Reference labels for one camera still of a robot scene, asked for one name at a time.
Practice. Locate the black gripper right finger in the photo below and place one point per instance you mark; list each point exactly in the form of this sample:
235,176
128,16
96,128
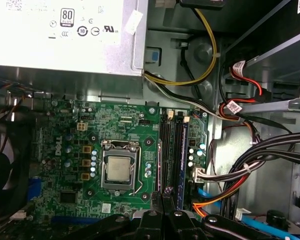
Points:
182,225

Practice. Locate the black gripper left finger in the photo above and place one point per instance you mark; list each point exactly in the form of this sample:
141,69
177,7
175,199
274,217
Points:
150,225

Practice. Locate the empty black RAM slot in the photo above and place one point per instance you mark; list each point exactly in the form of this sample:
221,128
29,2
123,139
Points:
165,150

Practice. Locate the CPU socket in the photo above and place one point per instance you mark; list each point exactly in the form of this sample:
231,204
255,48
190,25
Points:
117,190

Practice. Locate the thin metal locking lever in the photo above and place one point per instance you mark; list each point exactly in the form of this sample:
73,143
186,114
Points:
140,170

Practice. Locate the silver CPU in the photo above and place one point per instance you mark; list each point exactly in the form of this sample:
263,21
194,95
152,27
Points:
118,168

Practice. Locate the blue expansion slot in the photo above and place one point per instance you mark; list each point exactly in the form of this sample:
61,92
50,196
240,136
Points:
75,220

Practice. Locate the metal socket cover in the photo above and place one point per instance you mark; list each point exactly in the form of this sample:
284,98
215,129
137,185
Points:
120,152

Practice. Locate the green motherboard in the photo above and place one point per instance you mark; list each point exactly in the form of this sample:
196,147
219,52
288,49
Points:
120,117

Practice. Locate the black case fan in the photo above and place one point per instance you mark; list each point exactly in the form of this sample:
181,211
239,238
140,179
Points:
0,175

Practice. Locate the black PC case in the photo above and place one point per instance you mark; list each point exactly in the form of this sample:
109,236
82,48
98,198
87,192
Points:
180,45

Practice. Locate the grey power supply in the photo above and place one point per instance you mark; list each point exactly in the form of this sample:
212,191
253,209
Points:
65,50

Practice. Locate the metal optical drive cage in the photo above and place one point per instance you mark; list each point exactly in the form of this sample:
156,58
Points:
277,55

